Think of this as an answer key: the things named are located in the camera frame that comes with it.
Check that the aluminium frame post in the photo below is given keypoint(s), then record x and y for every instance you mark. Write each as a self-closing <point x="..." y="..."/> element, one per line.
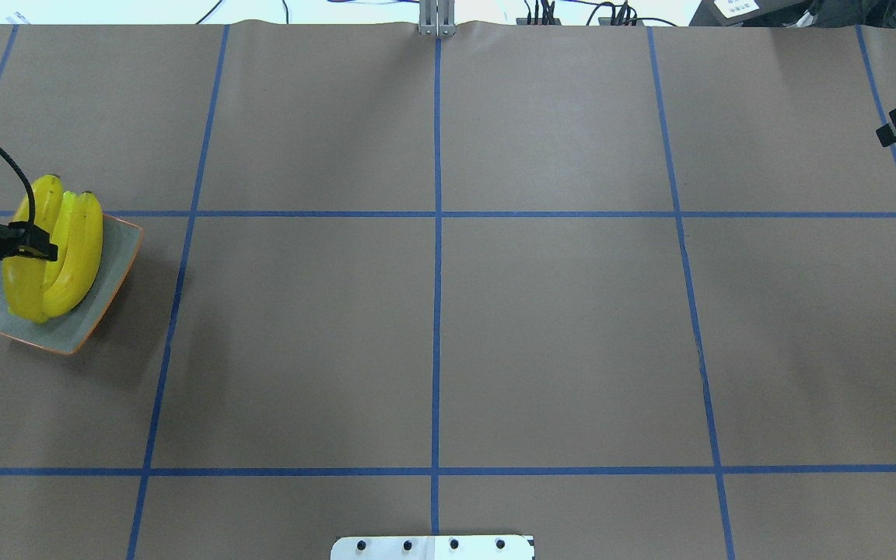
<point x="437" y="18"/>

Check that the grey square plate orange rim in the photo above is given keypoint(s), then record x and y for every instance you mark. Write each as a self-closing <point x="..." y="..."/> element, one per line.
<point x="66" y="334"/>

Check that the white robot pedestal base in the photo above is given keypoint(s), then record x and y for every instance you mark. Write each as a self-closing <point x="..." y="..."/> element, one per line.
<point x="472" y="546"/>

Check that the yellow banana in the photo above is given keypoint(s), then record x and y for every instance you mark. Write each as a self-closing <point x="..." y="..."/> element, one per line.
<point x="23" y="277"/>
<point x="80" y="271"/>
<point x="69" y="224"/>

